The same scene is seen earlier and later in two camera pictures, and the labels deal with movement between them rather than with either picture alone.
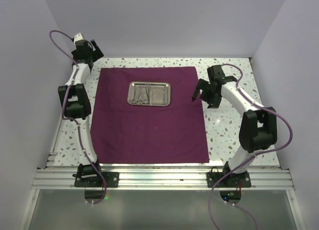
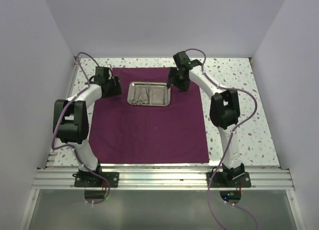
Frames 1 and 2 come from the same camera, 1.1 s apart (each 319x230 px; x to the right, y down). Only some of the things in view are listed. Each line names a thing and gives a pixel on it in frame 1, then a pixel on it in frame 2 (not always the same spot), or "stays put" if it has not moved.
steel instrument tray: [149, 93] stays put
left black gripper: [96, 54] → [116, 89]
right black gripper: [214, 102] → [171, 80]
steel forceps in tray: [148, 100] stays put
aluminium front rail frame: [159, 178] stays put
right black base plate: [240, 179] stays put
